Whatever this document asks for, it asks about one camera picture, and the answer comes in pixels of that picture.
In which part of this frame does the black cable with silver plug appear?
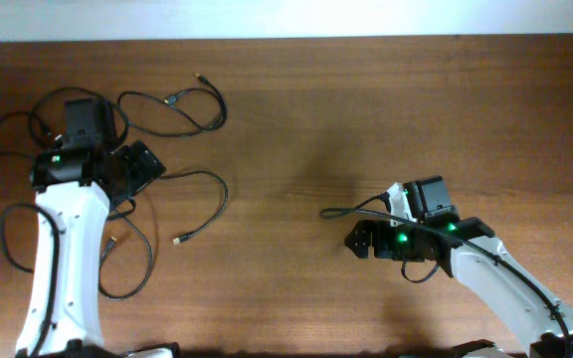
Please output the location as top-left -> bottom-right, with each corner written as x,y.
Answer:
0,87 -> 131,160

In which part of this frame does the black cable with gold plug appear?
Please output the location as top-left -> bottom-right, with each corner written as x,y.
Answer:
116,72 -> 229,139

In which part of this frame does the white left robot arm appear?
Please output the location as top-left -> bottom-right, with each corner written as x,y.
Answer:
15,97 -> 165,357

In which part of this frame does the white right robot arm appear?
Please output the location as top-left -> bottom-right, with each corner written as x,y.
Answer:
345,176 -> 573,357

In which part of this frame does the black right camera cable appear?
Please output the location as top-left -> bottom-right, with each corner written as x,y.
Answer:
319,192 -> 573,358

